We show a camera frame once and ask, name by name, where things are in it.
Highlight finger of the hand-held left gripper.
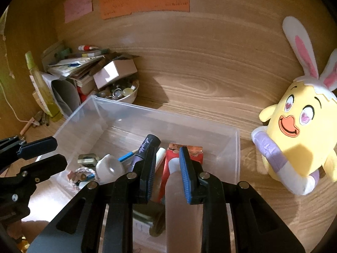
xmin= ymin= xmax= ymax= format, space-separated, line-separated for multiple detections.
xmin=16 ymin=154 xmax=68 ymax=184
xmin=0 ymin=136 xmax=58 ymax=160

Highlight dark green bottle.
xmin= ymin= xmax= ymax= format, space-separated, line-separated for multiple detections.
xmin=133 ymin=208 xmax=165 ymax=237

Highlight white tape roll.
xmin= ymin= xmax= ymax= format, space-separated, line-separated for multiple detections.
xmin=95 ymin=154 xmax=125 ymax=183

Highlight pale pink marker pen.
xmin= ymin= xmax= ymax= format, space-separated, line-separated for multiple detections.
xmin=164 ymin=158 xmax=204 ymax=253

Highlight clear plastic storage box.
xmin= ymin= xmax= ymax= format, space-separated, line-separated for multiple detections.
xmin=35 ymin=95 xmax=241 ymax=253

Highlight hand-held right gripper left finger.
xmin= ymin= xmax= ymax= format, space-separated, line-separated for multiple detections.
xmin=26 ymin=145 xmax=158 ymax=253

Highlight white cable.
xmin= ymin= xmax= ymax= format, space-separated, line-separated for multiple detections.
xmin=0 ymin=83 xmax=29 ymax=123

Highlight red box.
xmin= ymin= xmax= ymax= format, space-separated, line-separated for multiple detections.
xmin=157 ymin=143 xmax=204 ymax=203

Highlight small white and pink box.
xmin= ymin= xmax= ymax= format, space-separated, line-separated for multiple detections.
xmin=93 ymin=59 xmax=138 ymax=89

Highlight wooden stick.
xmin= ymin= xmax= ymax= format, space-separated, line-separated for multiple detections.
xmin=20 ymin=117 xmax=36 ymax=136

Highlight yellow chick plush toy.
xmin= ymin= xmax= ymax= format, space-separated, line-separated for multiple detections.
xmin=251 ymin=16 xmax=337 ymax=196

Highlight pink paper note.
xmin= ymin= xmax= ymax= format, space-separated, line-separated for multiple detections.
xmin=64 ymin=0 xmax=93 ymax=24

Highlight yellow-green spray bottle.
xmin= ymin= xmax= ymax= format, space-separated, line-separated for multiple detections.
xmin=25 ymin=51 xmax=64 ymax=122

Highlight orange paper note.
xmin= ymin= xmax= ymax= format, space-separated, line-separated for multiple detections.
xmin=99 ymin=0 xmax=190 ymax=20

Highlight purple and black bottle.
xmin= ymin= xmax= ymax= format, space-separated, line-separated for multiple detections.
xmin=130 ymin=134 xmax=161 ymax=174

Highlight red boxes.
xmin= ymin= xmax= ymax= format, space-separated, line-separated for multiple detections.
xmin=76 ymin=84 xmax=89 ymax=103

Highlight white bowl of trinkets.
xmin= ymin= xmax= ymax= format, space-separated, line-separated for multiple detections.
xmin=97 ymin=79 xmax=140 ymax=104

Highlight stack of papers and booklets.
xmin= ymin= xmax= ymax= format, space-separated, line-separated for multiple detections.
xmin=42 ymin=41 xmax=140 ymax=80

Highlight braided pink bracelet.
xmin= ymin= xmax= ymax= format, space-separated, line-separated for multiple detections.
xmin=68 ymin=167 xmax=96 ymax=189

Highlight blue pencil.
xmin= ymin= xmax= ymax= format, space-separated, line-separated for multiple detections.
xmin=118 ymin=149 xmax=139 ymax=163

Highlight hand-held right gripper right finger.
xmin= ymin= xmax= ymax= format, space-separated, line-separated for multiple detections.
xmin=179 ymin=146 xmax=306 ymax=253

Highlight white and green tube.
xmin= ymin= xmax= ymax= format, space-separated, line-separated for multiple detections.
xmin=155 ymin=148 xmax=167 ymax=176

